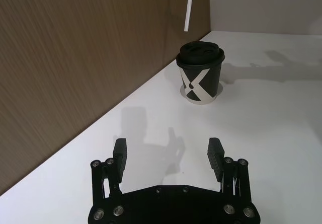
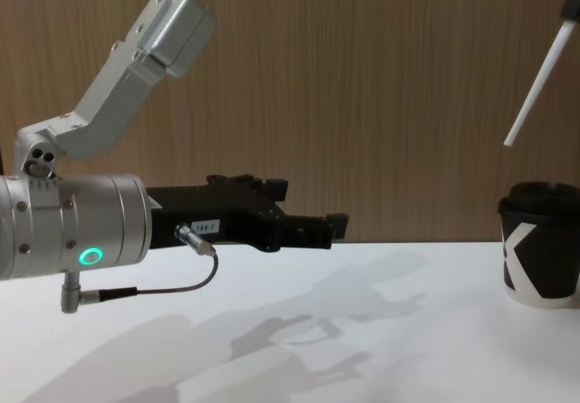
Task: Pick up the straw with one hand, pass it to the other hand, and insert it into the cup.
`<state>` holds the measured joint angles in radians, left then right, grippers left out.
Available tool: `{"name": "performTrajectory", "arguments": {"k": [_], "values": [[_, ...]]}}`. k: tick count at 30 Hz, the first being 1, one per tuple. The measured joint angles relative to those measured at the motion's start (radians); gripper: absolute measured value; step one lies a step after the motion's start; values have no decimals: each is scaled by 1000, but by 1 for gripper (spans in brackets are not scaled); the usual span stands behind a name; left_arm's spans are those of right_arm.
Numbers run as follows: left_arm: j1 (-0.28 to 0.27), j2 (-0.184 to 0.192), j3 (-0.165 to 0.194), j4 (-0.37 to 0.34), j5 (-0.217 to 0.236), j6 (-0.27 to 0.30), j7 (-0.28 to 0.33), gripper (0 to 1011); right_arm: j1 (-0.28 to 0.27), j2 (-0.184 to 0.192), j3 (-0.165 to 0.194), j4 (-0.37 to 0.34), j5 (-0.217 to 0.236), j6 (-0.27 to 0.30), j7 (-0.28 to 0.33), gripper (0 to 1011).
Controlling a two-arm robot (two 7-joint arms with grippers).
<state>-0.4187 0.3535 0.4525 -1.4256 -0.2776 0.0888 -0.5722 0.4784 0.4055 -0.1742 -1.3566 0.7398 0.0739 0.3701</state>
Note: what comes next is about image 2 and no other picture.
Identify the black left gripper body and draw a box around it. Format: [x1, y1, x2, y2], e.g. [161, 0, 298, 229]
[145, 174, 292, 253]

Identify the white straw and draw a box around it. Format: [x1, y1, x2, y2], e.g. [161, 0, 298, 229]
[502, 23, 572, 149]

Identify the black plastic cup lid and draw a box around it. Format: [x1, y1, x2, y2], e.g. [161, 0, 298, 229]
[498, 180, 580, 217]

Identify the black white paper cup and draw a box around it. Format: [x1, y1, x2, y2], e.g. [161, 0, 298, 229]
[498, 203, 580, 310]

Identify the thin dark gripper cable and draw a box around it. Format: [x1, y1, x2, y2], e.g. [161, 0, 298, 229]
[60, 223, 220, 314]

